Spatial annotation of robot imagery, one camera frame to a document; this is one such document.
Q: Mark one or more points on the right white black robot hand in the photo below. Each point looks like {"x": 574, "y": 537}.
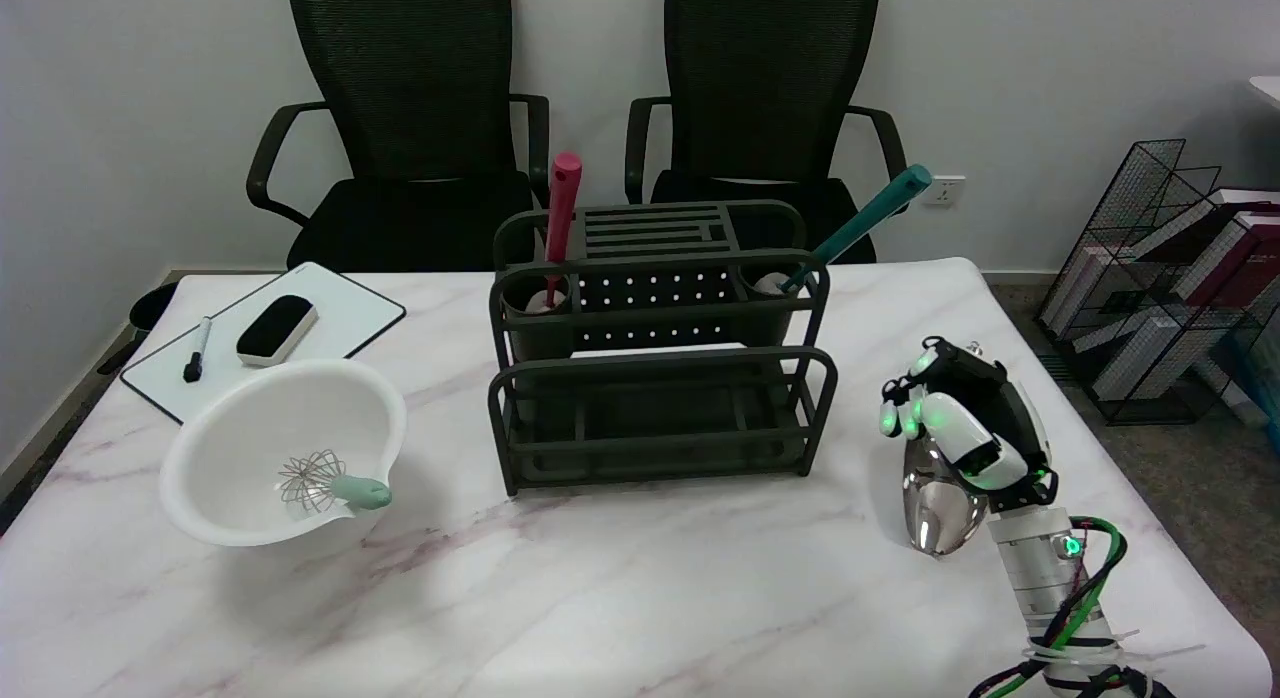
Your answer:
{"x": 985, "y": 448}

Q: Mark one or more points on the white furniture edge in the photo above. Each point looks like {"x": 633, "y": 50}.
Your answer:
{"x": 1268, "y": 88}

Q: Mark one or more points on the black whiteboard marker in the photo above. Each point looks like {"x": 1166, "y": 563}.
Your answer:
{"x": 198, "y": 350}

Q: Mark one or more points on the pink sponge bottle brush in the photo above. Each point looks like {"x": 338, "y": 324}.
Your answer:
{"x": 562, "y": 208}

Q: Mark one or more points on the black white board eraser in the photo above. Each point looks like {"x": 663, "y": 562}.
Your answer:
{"x": 275, "y": 328}

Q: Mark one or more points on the dark maroon book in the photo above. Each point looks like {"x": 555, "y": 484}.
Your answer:
{"x": 1235, "y": 253}

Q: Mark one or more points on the white plastic mixing bowl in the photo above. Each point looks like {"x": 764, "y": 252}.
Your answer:
{"x": 240, "y": 448}

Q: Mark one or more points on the small whiteboard black frame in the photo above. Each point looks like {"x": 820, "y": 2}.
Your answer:
{"x": 350, "y": 313}

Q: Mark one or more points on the white book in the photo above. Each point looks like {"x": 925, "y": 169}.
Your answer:
{"x": 1150, "y": 353}

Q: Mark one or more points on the dark green dish rack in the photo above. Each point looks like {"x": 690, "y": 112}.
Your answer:
{"x": 650, "y": 418}

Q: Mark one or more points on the shiny steel ladle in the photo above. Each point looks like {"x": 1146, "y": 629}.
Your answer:
{"x": 940, "y": 513}

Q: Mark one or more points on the white flat board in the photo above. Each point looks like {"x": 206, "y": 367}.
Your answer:
{"x": 660, "y": 352}

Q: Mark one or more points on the black mesh office chair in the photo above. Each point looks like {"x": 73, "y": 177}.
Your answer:
{"x": 770, "y": 88}
{"x": 400, "y": 108}

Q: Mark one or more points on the teal sponge bottle brush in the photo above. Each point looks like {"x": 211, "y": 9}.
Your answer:
{"x": 865, "y": 223}

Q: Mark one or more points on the black round bin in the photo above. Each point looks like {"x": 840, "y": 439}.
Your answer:
{"x": 152, "y": 306}

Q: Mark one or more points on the white wall socket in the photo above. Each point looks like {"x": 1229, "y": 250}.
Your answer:
{"x": 943, "y": 191}

